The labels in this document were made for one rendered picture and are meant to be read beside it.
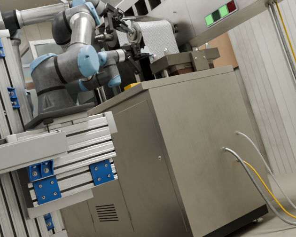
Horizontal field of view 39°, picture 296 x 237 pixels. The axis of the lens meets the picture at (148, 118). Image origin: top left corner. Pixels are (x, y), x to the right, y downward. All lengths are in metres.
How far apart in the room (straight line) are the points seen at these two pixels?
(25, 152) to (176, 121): 0.91
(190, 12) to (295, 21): 1.45
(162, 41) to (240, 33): 1.56
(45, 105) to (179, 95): 0.78
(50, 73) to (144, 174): 0.85
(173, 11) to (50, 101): 1.31
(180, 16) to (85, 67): 1.20
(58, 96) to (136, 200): 0.95
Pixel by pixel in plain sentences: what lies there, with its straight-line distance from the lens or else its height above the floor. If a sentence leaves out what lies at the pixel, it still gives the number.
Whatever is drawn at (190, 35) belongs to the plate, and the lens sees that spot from 2.66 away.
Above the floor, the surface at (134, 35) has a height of 1.23.
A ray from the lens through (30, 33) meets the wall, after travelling 6.50.
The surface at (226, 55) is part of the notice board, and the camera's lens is 4.43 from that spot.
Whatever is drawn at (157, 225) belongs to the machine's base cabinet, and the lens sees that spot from 2.31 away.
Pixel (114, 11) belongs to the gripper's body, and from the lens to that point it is 2.49.
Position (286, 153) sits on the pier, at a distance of 3.92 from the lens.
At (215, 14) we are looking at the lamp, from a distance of 2.49.
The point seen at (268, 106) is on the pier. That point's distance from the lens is 3.93.
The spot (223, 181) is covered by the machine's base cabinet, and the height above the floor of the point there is 0.31.
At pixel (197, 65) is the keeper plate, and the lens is 2.37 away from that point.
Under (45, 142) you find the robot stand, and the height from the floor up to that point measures 0.71.
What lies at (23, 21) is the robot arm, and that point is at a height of 1.37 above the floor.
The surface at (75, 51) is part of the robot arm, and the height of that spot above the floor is 1.02.
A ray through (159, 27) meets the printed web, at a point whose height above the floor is 1.25.
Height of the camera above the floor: 0.60
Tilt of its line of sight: 4 degrees up
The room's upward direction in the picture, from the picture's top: 17 degrees counter-clockwise
